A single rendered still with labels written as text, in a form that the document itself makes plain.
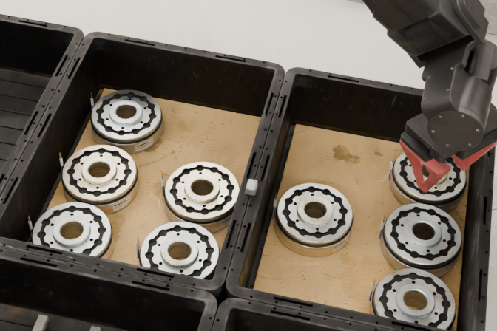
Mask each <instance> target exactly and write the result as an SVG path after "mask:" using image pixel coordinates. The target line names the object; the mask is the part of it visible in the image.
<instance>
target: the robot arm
mask: <svg viewBox="0 0 497 331"><path fill-rule="evenodd" d="M362 1H363V2H364V3H365V5H366V6H367V7H368V9H369V10H370V11H371V13H372V14H373V17H374V19H376V20H377V21H378V22H379V23H380V24H381V25H382V26H383V27H384V28H385V29H387V36H388V37H389V38H391V39H392V40H393V41H394V42H395V43H397V44H398V45H399V46H400V47H401V48H402V49H403V50H404V51H405V52H406V53H407V54H408V55H409V56H410V58H411V59H412V60H413V62H414V63H415V64H416V65H417V67H418V68H419V69H420V68H422V67H424V70H423V73H422V77H421V79H422V80H423V81H424V82H425V87H424V91H423V96H422V102H421V109H422V113H421V114H419V115H417V116H415V117H413V118H411V119H410V120H408V121H407V123H406V127H405V132H403V133H402V134H401V138H400V142H399V143H400V145H401V147H402V149H403V151H404V152H405V154H406V156H407V158H408V160H409V162H410V164H411V166H412V169H413V173H414V176H415V179H416V184H417V186H418V187H419V188H420V189H421V190H422V191H423V192H425V193H426V192H428V191H429V190H430V189H431V188H432V187H433V186H434V185H435V184H436V183H437V182H438V181H440V179H441V178H443V176H444V175H446V174H447V173H448V172H449V171H450V170H451V167H450V166H449V165H448V164H447V163H446V162H445V160H446V159H447V158H448V157H451V156H452V155H454V157H455V164H456V165H457V166H458V167H459V168H460V169H461V170H462V171H463V170H465V169H466V168H468V167H469V166H470V165H472V164H473V163H474V162H475V161H477V159H478V158H480V157H481V156H483V155H484V154H485V153H487V152H488V151H489V150H490V149H492V148H493V147H494V146H496V145H497V111H496V110H495V109H494V108H493V107H491V106H490V104H491V101H492V92H493V87H494V85H495V82H496V78H497V46H496V44H494V43H492V42H491V41H488V40H487V39H485V36H486V33H487V28H488V24H489V22H488V20H487V19H486V18H485V17H484V11H485V8H484V7H483V5H482V4H481V2H480V1H479V0H362ZM421 162H422V163H423V164H424V165H425V168H426V170H427V171H428V172H429V174H430V175H429V177H428V178H427V179H426V180H425V181H424V179H423V174H422V166H421Z"/></svg>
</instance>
